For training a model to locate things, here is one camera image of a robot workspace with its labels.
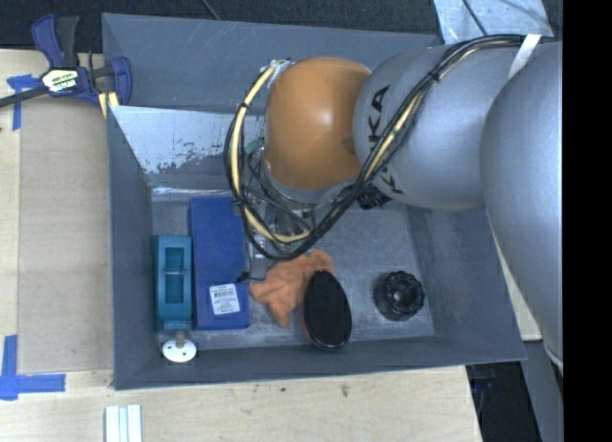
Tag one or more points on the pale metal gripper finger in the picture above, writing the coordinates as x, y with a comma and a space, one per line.
259, 269

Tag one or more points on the orange cloth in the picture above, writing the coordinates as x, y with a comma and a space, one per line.
282, 287

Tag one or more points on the dark blue box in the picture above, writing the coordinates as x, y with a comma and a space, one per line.
217, 249

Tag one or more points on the black oval brush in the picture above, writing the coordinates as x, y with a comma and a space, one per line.
327, 311

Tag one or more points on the teal rectangular box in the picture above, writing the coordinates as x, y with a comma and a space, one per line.
173, 277

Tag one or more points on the white round knob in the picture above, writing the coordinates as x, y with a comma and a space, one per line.
179, 350

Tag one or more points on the black round ribbed cap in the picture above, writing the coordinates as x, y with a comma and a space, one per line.
399, 295

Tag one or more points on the grey metal bin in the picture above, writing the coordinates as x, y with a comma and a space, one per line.
181, 62

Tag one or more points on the pale wood board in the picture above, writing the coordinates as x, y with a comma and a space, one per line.
62, 239

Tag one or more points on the black cylinder on white bracket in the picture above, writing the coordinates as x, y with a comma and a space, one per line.
373, 198

